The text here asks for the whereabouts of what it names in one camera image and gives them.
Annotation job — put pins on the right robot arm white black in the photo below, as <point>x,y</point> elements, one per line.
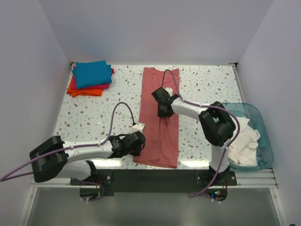
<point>220,126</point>

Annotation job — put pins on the blue folded t-shirt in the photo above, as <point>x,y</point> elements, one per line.
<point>92,74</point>

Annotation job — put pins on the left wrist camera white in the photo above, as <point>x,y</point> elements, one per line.
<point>138,127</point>

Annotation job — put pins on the teal transparent plastic bin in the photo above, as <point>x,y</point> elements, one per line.
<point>264,152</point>

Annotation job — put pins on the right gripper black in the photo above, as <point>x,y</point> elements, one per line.
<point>161,114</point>

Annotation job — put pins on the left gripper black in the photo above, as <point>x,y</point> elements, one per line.
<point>137,152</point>

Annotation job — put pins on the orange folded t-shirt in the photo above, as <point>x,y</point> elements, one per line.
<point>90,92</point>

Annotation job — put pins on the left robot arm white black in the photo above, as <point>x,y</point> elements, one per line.
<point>53,156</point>

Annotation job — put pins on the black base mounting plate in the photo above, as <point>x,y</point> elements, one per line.
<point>144,181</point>

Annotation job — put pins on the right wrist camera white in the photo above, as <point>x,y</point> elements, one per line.
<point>169,90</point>

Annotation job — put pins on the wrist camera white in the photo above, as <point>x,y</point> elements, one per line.
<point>169,90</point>
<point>138,127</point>

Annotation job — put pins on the white t-shirt in bin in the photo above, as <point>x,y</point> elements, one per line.
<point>243,151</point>

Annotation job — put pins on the aluminium rail frame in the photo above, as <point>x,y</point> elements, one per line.
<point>245,179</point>

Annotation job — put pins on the salmon pink t-shirt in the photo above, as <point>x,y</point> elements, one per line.
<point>162,134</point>

